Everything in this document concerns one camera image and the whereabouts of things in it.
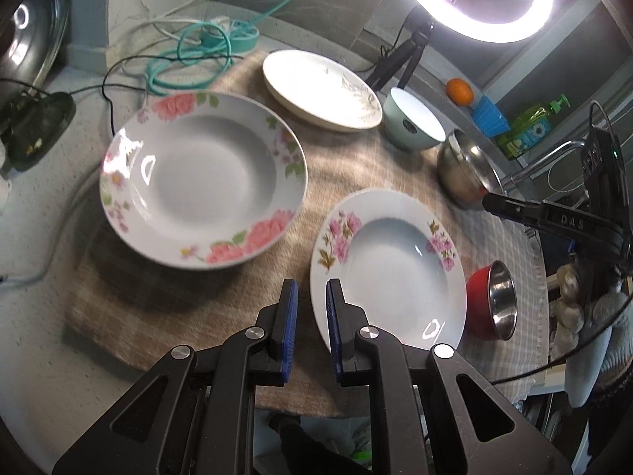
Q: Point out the red steel bowl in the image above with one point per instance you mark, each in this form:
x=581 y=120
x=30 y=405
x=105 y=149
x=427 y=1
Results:
x=492 y=309

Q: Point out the right gloved hand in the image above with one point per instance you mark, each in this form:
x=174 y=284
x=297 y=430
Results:
x=597 y=335

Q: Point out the light blue ceramic bowl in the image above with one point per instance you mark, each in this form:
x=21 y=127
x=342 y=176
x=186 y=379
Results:
x=409 y=124

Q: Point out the large stainless steel bowl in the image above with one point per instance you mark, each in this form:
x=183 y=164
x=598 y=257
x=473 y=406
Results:
x=465 y=172

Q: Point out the teal power strip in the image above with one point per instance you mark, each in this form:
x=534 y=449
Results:
x=227 y=35

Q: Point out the black tripod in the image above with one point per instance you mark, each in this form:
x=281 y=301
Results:
x=407 y=51

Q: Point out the orange fruit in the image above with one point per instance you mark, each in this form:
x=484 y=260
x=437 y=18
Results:
x=459 y=92

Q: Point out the blue plastic cup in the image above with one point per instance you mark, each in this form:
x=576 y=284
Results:
x=488 y=118

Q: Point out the white leaf pattern plate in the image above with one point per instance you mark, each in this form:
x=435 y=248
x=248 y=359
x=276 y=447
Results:
x=321 y=91

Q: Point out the dark green dish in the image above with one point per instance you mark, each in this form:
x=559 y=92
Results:
x=31 y=126

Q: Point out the small pink flower plate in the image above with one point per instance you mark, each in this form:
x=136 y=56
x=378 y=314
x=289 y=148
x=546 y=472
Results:
x=395 y=259

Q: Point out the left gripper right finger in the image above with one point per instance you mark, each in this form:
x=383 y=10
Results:
x=431 y=411

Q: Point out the large pink rose plate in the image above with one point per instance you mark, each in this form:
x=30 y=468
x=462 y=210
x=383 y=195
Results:
x=203 y=180

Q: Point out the green dish soap bottle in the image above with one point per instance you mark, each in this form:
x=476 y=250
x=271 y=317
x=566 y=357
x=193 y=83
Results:
x=531 y=126

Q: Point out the steel pot lid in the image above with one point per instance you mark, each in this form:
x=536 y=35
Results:
x=31 y=43

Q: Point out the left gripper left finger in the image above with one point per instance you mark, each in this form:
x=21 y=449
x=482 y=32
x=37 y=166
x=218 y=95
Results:
x=192 y=412

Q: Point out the chrome faucet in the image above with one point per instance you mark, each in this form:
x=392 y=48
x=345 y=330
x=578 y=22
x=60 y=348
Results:
x=510 y=182

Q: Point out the plaid table cloth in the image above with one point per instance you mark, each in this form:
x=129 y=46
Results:
x=135 y=309

